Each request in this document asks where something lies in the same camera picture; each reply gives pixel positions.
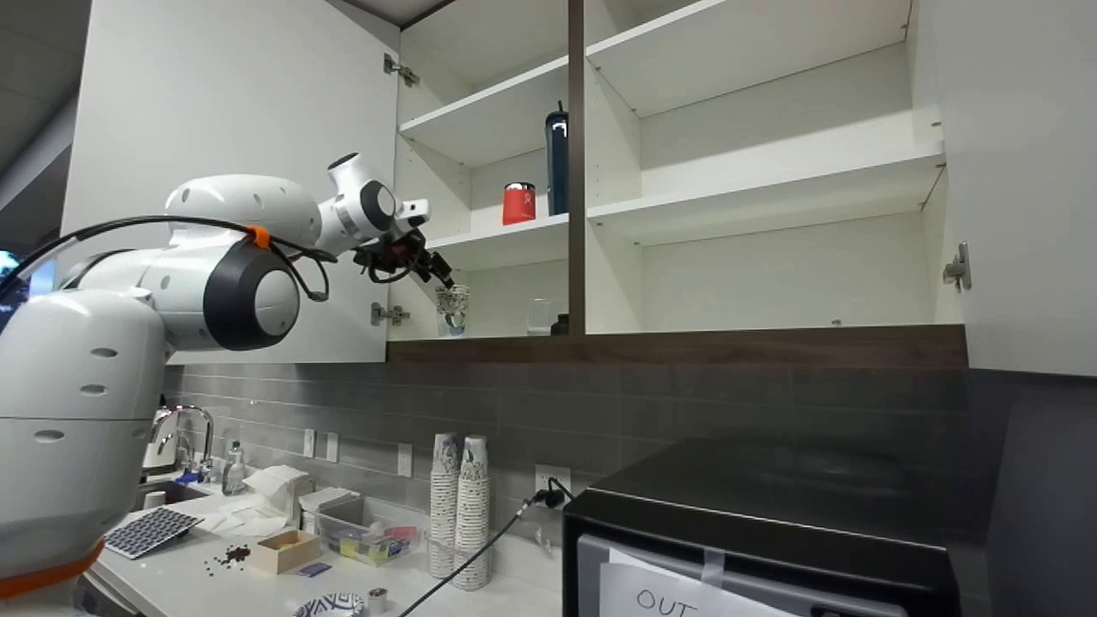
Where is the small wooden box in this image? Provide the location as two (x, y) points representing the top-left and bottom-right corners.
(246, 532), (318, 578)

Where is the grey keyboard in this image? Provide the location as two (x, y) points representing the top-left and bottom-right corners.
(106, 509), (196, 559)

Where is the steel electric kettle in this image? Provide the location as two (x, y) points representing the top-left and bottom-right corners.
(145, 404), (214, 469)

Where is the red cup on shelf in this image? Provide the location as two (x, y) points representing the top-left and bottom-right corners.
(500, 182), (533, 223)

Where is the clear cup stack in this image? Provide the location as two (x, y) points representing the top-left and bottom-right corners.
(440, 288), (467, 335)

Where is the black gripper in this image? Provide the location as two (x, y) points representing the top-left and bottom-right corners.
(354, 198), (457, 288)

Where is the left paper cup stack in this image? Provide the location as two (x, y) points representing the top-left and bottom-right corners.
(429, 432), (458, 578)

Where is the black microwave oven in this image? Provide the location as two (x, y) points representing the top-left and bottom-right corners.
(563, 435), (967, 617)

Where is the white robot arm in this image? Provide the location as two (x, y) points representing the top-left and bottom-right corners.
(0, 155), (451, 597)

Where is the white upper cabinet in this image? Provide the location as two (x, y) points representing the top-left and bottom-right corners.
(62, 0), (1097, 378)

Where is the right paper cup stack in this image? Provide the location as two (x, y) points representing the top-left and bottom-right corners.
(457, 435), (491, 589)

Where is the paper cup stack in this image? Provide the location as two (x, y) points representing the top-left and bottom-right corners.
(429, 432), (458, 578)
(457, 435), (491, 589)

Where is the clear plastic container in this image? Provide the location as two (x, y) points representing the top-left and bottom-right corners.
(315, 514), (419, 567)

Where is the dark blue water bottle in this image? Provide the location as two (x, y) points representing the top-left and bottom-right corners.
(544, 102), (568, 218)

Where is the white crumpled cloth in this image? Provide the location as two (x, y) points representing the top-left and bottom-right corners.
(203, 466), (308, 536)

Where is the black power cable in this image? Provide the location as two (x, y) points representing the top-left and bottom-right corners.
(394, 485), (573, 617)

